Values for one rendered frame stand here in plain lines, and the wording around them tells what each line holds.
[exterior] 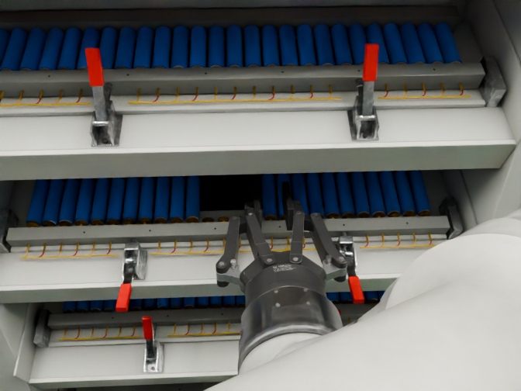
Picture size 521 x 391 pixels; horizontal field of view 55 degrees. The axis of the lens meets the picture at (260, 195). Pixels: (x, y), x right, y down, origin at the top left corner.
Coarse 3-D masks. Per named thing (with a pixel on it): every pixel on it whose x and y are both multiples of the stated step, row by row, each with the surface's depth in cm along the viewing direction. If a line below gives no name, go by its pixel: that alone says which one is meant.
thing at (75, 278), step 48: (0, 192) 65; (432, 192) 69; (0, 240) 61; (432, 240) 65; (0, 288) 61; (48, 288) 61; (96, 288) 61; (144, 288) 62; (192, 288) 62; (336, 288) 65; (384, 288) 65
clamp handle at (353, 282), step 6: (348, 258) 61; (348, 264) 60; (348, 270) 60; (354, 270) 60; (348, 276) 59; (354, 276) 59; (348, 282) 59; (354, 282) 58; (354, 288) 57; (360, 288) 57; (354, 294) 56; (360, 294) 56; (354, 300) 56; (360, 300) 56
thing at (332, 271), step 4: (328, 256) 50; (324, 260) 50; (328, 260) 50; (324, 264) 50; (328, 264) 50; (332, 264) 50; (324, 268) 49; (328, 268) 49; (332, 268) 49; (336, 268) 49; (340, 268) 49; (344, 268) 49; (328, 272) 49; (332, 272) 49; (336, 272) 49; (340, 272) 49; (344, 272) 49; (328, 276) 49; (332, 276) 49; (336, 276) 49; (324, 280) 49
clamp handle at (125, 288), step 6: (132, 258) 60; (132, 264) 60; (126, 270) 60; (132, 270) 60; (126, 276) 59; (132, 276) 59; (126, 282) 58; (120, 288) 57; (126, 288) 57; (120, 294) 56; (126, 294) 56; (120, 300) 56; (126, 300) 56; (120, 306) 55; (126, 306) 55
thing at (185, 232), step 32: (128, 224) 63; (160, 224) 63; (192, 224) 63; (224, 224) 63; (352, 224) 63; (384, 224) 64; (416, 224) 64; (448, 224) 64; (64, 256) 62; (96, 256) 62
